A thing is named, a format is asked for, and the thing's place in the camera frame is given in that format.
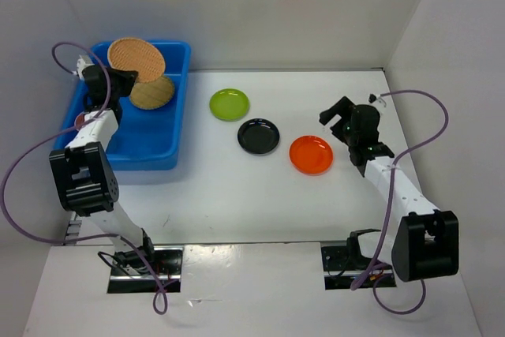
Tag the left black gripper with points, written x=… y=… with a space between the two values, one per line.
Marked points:
x=128 y=76

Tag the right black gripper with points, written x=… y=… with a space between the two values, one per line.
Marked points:
x=345 y=104

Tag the orange-brown woven round tray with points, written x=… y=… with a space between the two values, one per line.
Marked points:
x=133 y=54

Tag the bamboo woven round tray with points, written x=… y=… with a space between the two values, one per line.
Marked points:
x=153 y=94

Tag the orange plastic plate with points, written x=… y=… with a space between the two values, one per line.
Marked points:
x=311 y=155

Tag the pink plastic cup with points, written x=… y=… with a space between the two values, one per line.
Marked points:
x=79 y=120

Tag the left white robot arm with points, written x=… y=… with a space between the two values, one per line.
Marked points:
x=84 y=178

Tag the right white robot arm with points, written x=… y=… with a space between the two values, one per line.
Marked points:
x=417 y=239

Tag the blue plastic bin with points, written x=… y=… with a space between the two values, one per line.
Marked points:
x=150 y=139

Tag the black plastic plate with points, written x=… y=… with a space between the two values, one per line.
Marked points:
x=258 y=136

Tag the green plastic plate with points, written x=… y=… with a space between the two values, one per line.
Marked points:
x=229 y=104

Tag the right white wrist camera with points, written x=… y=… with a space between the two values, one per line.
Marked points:
x=377 y=101

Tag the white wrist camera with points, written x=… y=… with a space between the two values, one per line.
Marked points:
x=83 y=62
x=377 y=101

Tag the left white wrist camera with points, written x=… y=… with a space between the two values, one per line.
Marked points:
x=83 y=62

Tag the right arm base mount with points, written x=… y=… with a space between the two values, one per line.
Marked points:
x=341 y=266

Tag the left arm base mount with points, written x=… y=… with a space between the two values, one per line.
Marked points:
x=129 y=274

